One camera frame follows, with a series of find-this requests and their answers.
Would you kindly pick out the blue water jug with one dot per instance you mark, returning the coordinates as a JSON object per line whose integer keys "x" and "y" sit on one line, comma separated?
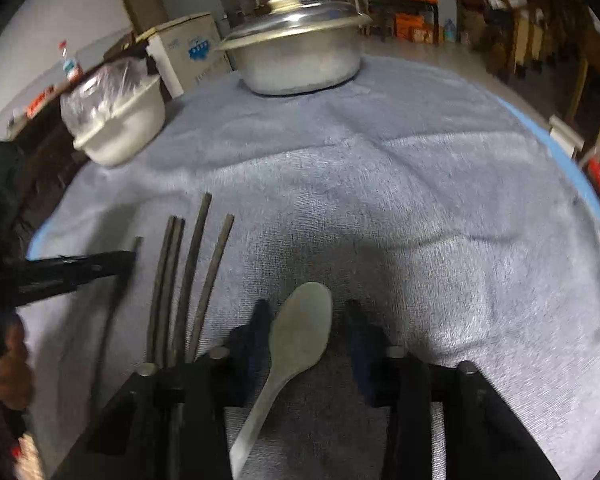
{"x": 450, "y": 32}

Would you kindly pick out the clear plastic bag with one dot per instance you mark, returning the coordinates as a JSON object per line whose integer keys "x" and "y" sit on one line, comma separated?
{"x": 100, "y": 95}

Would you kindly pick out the white enamel pot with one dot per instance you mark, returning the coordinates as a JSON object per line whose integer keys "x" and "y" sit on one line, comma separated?
{"x": 125, "y": 130}

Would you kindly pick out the white box with blue print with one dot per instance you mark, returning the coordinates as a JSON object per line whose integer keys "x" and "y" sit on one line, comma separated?
{"x": 195, "y": 55}

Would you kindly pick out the grey towel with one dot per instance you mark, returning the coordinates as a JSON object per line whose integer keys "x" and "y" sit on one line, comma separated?
{"x": 380, "y": 200}

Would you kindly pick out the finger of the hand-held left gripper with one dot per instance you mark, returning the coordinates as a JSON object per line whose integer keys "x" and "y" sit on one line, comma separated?
{"x": 80, "y": 270}

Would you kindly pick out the grey-green rice spoon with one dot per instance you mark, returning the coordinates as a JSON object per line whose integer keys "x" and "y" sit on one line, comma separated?
{"x": 300, "y": 320}

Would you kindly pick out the wooden side table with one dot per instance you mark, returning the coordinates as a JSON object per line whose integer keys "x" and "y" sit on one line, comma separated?
{"x": 405, "y": 7}

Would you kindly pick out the carved dark wooden chair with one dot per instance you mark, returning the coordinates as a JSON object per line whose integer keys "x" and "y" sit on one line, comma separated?
{"x": 45, "y": 160}

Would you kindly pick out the white stool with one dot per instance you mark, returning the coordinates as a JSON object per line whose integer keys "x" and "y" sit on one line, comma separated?
{"x": 567, "y": 135}

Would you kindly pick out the plastic bottle with red cap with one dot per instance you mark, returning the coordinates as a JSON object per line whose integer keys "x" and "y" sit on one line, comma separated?
{"x": 71, "y": 65}

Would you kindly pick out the red and white packet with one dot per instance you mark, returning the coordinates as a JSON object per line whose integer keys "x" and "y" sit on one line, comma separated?
{"x": 40, "y": 102}

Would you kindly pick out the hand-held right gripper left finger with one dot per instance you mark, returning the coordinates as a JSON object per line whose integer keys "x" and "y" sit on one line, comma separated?
{"x": 252, "y": 342}

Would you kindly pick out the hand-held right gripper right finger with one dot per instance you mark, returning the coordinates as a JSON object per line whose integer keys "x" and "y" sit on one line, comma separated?
{"x": 362, "y": 350}

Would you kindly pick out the aluminium pot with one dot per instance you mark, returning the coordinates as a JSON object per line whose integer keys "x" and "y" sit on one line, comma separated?
{"x": 300, "y": 67}

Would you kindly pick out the blue table mat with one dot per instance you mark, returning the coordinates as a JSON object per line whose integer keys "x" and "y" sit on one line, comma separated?
{"x": 39, "y": 242}

